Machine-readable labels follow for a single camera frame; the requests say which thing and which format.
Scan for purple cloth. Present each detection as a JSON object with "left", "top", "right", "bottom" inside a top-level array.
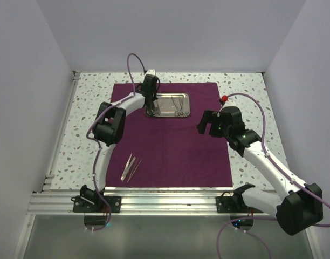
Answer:
[{"left": 106, "top": 83, "right": 232, "bottom": 187}]

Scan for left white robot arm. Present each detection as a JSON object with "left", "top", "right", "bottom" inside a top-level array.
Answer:
[{"left": 87, "top": 70, "right": 160, "bottom": 194}]

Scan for thin pointed steel tweezers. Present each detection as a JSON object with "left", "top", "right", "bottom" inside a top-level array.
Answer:
[{"left": 127, "top": 159, "right": 142, "bottom": 183}]

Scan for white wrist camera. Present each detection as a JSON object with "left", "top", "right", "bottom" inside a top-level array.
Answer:
[
  {"left": 219, "top": 95, "right": 236, "bottom": 110},
  {"left": 146, "top": 69, "right": 156, "bottom": 76}
]

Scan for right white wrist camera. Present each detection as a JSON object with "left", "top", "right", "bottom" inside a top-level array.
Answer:
[{"left": 219, "top": 95, "right": 236, "bottom": 110}]

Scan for steel scalpel handle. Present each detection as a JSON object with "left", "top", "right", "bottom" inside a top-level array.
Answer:
[{"left": 147, "top": 101, "right": 156, "bottom": 117}]

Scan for aluminium rail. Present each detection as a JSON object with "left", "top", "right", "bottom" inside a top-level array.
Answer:
[
  {"left": 41, "top": 71, "right": 81, "bottom": 192},
  {"left": 26, "top": 190, "right": 311, "bottom": 216}
]

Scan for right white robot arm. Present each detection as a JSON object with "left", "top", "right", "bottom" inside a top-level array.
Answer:
[{"left": 197, "top": 106, "right": 323, "bottom": 236}]

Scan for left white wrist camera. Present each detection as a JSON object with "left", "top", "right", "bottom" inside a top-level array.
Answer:
[{"left": 146, "top": 69, "right": 156, "bottom": 76}]

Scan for aluminium front rail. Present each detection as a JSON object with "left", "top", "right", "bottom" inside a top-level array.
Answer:
[{"left": 26, "top": 190, "right": 311, "bottom": 216}]

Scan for wide steel tweezers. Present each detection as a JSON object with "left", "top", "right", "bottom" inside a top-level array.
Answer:
[{"left": 120, "top": 154, "right": 135, "bottom": 182}]

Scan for steel instrument tray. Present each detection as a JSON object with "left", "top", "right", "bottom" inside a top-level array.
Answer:
[{"left": 145, "top": 92, "right": 190, "bottom": 118}]

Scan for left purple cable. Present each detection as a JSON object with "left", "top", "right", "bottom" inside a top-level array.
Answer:
[{"left": 85, "top": 53, "right": 148, "bottom": 231}]

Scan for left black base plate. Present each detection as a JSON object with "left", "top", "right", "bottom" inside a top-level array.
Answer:
[{"left": 71, "top": 196, "right": 122, "bottom": 213}]

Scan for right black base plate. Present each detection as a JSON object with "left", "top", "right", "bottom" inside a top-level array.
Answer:
[{"left": 215, "top": 192, "right": 263, "bottom": 214}]

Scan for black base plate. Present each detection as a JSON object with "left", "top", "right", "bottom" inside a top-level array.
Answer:
[
  {"left": 71, "top": 196, "right": 122, "bottom": 213},
  {"left": 215, "top": 192, "right": 263, "bottom": 214}
]

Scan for steel ring-handled scissors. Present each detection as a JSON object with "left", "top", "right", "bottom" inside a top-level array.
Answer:
[{"left": 171, "top": 97, "right": 181, "bottom": 117}]

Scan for aluminium left side rail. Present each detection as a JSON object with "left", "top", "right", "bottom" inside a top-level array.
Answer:
[{"left": 41, "top": 71, "right": 81, "bottom": 192}]

